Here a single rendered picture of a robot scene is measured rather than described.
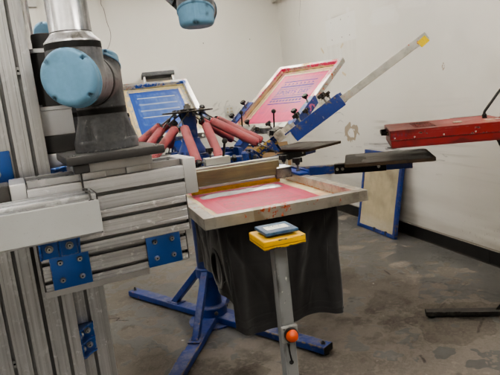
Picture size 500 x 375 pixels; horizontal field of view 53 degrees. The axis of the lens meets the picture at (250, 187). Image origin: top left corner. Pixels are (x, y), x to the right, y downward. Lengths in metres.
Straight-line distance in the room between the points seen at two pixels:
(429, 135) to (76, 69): 1.95
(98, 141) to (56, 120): 0.29
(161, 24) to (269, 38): 1.37
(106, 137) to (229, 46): 5.40
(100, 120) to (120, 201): 0.19
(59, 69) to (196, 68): 5.36
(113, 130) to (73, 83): 0.18
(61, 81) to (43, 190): 0.26
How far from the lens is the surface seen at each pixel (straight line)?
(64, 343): 1.52
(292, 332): 1.53
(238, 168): 2.20
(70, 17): 1.13
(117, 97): 1.25
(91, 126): 1.23
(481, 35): 3.84
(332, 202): 1.73
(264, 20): 6.75
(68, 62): 1.09
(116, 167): 1.23
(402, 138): 2.66
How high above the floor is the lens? 1.34
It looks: 10 degrees down
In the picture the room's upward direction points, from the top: 6 degrees counter-clockwise
